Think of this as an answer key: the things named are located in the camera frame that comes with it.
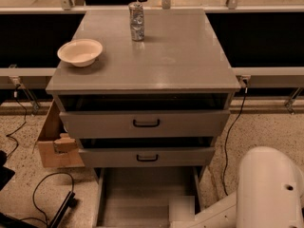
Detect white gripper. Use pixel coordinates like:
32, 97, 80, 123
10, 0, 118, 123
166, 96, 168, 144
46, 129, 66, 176
169, 196, 195, 228

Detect grey bottom drawer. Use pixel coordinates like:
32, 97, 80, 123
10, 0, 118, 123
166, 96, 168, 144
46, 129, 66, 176
93, 166, 203, 228

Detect grey drawer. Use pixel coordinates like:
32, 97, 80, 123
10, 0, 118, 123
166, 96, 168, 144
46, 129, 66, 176
93, 166, 203, 228
79, 147, 215, 167
60, 110, 230, 139

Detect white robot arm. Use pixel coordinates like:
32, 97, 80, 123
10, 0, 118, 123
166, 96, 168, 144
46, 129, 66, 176
170, 146, 304, 228

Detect grey middle drawer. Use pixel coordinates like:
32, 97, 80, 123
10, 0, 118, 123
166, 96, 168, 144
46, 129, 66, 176
79, 147, 215, 167

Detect grey top drawer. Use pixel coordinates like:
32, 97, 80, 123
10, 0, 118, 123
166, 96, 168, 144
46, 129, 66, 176
60, 110, 230, 139

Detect grey drawer cabinet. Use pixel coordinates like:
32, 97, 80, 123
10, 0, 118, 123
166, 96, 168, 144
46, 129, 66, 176
46, 9, 241, 193

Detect cardboard box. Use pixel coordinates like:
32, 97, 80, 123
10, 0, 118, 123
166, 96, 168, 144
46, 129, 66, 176
36, 102, 84, 168

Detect black stand leg left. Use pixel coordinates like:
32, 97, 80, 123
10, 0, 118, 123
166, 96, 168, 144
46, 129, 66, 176
0, 191, 77, 228

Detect white bowl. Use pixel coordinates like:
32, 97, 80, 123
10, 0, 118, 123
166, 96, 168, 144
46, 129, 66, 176
57, 39, 104, 67

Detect silver drink can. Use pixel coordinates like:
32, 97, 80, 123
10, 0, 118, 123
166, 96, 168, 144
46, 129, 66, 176
128, 2, 144, 41

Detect black power cable right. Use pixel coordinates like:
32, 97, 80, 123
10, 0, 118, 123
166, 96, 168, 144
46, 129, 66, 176
220, 79, 250, 197

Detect black cable left floor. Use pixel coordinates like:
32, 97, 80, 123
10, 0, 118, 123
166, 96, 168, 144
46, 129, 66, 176
19, 171, 76, 226

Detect black cable left wall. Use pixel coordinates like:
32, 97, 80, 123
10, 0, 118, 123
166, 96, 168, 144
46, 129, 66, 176
5, 84, 29, 160

